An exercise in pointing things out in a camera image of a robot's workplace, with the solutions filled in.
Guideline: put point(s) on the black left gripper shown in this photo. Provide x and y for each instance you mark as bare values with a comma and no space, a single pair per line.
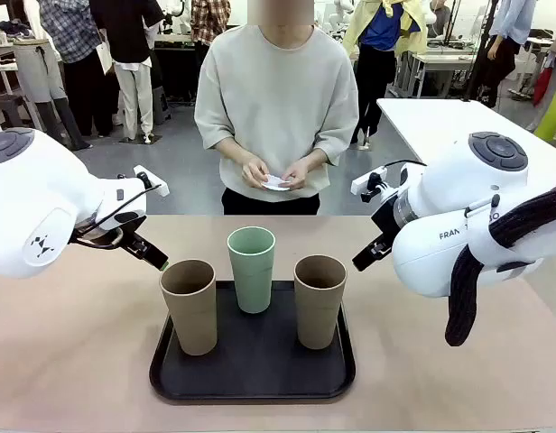
108,234

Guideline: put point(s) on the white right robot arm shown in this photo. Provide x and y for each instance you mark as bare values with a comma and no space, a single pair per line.
440,261

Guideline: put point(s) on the lime green garment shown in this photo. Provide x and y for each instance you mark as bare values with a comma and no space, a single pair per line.
553,117

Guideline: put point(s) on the person in light blue shirt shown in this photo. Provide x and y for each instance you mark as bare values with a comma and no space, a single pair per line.
512,18

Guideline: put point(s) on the green tall cup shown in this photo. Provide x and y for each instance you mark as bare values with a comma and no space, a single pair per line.
253,279

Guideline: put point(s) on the grey background desk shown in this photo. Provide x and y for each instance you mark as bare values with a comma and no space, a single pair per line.
440,61

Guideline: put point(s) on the person's right hand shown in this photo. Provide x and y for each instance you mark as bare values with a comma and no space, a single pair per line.
255,171

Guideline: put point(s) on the person in red plaid shirt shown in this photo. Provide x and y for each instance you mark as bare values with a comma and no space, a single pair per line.
210,18

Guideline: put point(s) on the black slanted pole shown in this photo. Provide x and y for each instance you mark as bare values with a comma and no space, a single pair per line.
482,49

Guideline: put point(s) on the person's left forearm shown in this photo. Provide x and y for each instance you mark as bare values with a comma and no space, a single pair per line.
313,161

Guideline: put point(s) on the person's left hand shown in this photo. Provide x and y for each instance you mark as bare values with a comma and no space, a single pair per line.
298,176

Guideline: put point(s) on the white side table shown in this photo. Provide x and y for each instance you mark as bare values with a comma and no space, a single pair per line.
422,122

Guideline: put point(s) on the white scalloped paper coaster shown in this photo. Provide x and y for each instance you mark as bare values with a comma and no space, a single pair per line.
273,182

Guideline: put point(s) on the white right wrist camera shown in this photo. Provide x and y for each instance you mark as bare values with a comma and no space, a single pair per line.
364,181

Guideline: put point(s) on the black plastic tray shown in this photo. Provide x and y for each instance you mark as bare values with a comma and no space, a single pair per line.
255,361

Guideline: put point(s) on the person in beige sweater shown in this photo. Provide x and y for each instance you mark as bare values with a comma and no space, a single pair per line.
278,90

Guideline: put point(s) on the person in yellow jacket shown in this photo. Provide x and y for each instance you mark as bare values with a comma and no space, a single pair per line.
377,27

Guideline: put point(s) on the person in blue plaid shirt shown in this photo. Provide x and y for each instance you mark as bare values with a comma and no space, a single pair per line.
66,27

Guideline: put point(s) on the brown tall cup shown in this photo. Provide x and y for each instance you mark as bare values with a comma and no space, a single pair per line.
194,315
316,315

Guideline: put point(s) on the red garment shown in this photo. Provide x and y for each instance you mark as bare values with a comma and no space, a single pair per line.
542,85

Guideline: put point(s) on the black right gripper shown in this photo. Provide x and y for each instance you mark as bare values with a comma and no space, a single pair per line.
387,223

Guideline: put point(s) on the mannequin in grey shorts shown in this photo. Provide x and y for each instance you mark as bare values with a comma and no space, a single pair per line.
39,72

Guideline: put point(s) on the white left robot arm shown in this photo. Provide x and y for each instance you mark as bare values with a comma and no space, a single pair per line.
34,189

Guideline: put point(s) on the person's right forearm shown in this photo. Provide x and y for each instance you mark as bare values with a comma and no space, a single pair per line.
233,151

